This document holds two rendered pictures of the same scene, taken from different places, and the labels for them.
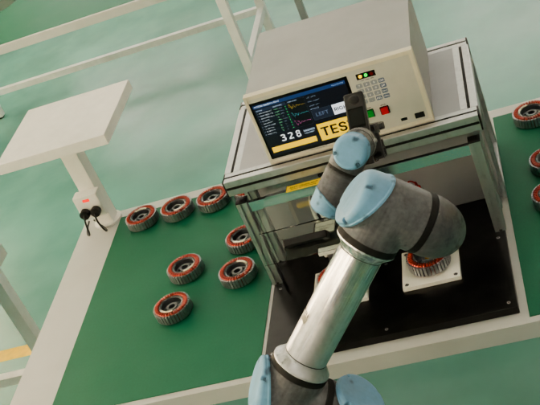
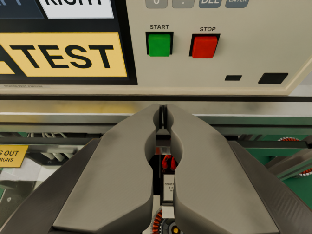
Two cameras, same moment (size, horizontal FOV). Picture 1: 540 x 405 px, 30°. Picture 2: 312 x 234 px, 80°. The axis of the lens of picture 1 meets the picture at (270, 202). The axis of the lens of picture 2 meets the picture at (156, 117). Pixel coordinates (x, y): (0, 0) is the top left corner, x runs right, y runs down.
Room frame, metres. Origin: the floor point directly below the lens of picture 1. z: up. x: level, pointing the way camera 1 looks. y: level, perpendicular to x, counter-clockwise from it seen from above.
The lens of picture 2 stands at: (2.09, -0.28, 1.28)
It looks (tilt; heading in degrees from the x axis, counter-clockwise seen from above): 58 degrees down; 345
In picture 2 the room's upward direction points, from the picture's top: 2 degrees counter-clockwise
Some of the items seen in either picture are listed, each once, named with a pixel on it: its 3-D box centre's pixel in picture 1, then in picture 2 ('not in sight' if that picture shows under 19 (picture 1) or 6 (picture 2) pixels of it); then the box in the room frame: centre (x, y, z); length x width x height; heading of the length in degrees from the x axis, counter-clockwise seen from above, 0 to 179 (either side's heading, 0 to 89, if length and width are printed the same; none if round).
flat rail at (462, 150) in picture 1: (356, 177); (102, 146); (2.22, -0.23, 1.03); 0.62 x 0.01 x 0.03; 72
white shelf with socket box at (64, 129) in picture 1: (96, 180); not in sight; (2.95, 0.48, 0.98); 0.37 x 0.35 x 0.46; 72
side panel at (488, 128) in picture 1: (483, 124); not in sight; (2.40, -0.63, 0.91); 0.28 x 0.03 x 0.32; 162
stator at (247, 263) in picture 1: (238, 272); not in sight; (2.43, 0.17, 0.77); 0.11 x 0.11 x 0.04
